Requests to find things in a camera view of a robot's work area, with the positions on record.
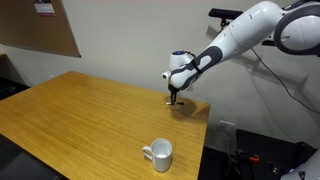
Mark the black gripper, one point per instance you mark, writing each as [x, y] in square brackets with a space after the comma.
[173, 91]

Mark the black and silver marker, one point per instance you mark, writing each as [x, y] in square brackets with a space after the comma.
[174, 103]

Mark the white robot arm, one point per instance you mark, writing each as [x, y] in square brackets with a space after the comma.
[293, 29]

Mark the white ceramic mug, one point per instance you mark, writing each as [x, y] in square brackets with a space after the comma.
[159, 153]

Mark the red and white poster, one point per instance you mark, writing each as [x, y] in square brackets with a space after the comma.
[44, 8]

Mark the cork notice board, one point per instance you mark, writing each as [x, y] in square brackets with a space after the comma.
[22, 27]

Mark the white wall socket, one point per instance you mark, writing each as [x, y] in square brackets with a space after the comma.
[226, 127]

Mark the black camera on wall mount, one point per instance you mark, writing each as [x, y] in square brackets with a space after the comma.
[224, 14]

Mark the orange handled clamp upper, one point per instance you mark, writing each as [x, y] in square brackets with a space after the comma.
[246, 157]

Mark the black mounting base plate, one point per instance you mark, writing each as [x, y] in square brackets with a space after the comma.
[277, 157]

